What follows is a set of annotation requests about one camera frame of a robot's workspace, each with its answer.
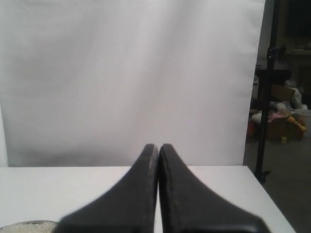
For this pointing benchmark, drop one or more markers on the round steel rice tray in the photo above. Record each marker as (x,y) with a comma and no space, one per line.
(40,226)

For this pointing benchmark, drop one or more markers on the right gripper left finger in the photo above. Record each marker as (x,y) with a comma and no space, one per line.
(128,207)

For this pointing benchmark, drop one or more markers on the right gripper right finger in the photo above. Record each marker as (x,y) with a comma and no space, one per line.
(189,206)

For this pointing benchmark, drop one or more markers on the brown cardboard box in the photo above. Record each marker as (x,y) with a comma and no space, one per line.
(279,108)

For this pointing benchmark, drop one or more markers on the yellow toy clutter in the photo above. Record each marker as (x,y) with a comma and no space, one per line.
(295,128)

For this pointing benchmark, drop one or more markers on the black light stand pole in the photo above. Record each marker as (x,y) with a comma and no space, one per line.
(272,55)

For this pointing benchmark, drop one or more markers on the white backdrop curtain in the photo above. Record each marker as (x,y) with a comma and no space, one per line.
(90,82)

